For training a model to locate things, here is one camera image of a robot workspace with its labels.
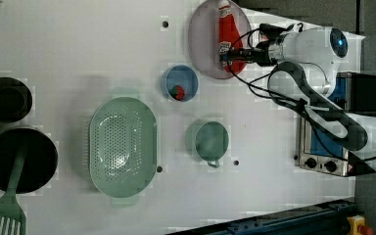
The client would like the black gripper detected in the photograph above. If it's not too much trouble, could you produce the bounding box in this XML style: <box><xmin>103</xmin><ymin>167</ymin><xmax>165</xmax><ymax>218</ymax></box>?
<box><xmin>220</xmin><ymin>41</ymin><xmax>276</xmax><ymax>67</ymax></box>

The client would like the red ketchup bottle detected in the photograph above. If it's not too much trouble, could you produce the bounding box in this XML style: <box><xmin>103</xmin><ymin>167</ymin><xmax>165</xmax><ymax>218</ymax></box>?
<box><xmin>217</xmin><ymin>0</ymin><xmax>246</xmax><ymax>77</ymax></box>

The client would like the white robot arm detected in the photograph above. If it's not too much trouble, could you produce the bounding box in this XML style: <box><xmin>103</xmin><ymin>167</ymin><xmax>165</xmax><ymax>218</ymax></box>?
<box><xmin>219</xmin><ymin>24</ymin><xmax>376</xmax><ymax>171</ymax></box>

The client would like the grey oval plate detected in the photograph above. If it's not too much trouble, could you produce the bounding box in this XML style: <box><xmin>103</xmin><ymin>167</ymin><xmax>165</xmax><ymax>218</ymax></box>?
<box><xmin>188</xmin><ymin>0</ymin><xmax>251</xmax><ymax>79</ymax></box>

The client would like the blue bowl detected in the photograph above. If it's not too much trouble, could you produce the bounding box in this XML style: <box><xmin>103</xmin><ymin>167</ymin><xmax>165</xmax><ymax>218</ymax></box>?
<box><xmin>161</xmin><ymin>65</ymin><xmax>199</xmax><ymax>102</ymax></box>

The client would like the small red toy in bowl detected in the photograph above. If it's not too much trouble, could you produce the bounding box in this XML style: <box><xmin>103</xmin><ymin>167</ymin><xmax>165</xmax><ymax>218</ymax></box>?
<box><xmin>170</xmin><ymin>85</ymin><xmax>185</xmax><ymax>101</ymax></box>

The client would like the green perforated colander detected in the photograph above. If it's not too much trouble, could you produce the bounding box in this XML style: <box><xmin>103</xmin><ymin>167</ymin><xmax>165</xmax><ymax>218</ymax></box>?
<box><xmin>89</xmin><ymin>97</ymin><xmax>158</xmax><ymax>198</ymax></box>

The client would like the yellow red emergency button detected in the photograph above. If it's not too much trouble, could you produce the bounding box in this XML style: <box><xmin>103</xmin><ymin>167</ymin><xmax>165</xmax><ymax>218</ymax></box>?
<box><xmin>347</xmin><ymin>215</ymin><xmax>375</xmax><ymax>235</ymax></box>

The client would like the small black pot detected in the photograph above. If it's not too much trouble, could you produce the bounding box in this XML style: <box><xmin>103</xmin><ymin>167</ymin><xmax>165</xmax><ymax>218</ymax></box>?
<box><xmin>0</xmin><ymin>77</ymin><xmax>33</xmax><ymax>122</ymax></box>

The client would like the green slotted spatula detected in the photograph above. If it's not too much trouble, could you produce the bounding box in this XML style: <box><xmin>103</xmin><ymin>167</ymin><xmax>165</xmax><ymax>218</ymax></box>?
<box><xmin>0</xmin><ymin>146</ymin><xmax>27</xmax><ymax>235</ymax></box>

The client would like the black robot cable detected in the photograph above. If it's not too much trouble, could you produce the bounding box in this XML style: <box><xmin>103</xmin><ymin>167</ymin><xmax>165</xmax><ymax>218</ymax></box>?
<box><xmin>226</xmin><ymin>23</ymin><xmax>376</xmax><ymax>163</ymax></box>

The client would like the green cup with handle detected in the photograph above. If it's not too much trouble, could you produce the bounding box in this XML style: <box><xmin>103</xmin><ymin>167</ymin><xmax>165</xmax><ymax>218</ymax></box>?
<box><xmin>184</xmin><ymin>119</ymin><xmax>229</xmax><ymax>168</ymax></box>

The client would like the blue metal frame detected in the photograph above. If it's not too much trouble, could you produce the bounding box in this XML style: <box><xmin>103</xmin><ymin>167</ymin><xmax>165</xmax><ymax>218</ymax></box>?
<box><xmin>166</xmin><ymin>200</ymin><xmax>357</xmax><ymax>235</ymax></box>

